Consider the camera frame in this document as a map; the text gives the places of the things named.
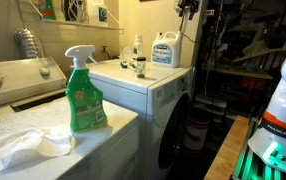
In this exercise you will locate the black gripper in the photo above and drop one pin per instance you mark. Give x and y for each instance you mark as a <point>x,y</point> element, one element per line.
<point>189,3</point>

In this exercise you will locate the white detergent jug blue label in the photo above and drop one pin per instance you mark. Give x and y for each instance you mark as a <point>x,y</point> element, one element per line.
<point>166,50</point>

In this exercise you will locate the small glass jar dark lid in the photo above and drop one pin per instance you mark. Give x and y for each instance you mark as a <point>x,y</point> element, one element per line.
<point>141,66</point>

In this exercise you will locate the tall white plastic bottle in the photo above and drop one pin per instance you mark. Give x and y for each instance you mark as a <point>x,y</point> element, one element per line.
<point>137,45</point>

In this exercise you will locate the clear plastic measuring cup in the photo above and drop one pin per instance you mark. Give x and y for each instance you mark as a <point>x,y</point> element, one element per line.
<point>127,55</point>

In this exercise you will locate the white front-load washing machine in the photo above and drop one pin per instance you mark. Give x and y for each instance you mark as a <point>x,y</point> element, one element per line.
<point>143,86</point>

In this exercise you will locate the white jug with dark label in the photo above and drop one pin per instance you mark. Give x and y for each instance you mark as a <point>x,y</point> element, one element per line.
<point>98,13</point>

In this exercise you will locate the stacked white storage bins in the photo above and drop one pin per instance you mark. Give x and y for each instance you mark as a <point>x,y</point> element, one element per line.
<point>211,105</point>

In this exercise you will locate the white and red bucket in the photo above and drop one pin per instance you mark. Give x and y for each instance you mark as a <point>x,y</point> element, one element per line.
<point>196,133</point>

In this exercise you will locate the green spray bottle white trigger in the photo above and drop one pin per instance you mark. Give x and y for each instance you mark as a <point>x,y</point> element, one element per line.
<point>84,100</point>

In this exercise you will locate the wooden table top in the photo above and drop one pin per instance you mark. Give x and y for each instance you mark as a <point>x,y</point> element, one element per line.
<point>228,153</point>

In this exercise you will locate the white top-load dryer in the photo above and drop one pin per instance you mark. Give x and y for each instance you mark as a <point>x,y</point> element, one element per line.
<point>33,113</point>

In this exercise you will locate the white crumpled cloth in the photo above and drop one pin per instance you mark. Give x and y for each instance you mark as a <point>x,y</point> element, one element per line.
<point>23,146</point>

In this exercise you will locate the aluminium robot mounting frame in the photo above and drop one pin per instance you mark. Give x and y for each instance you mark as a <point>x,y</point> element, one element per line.
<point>249,163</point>

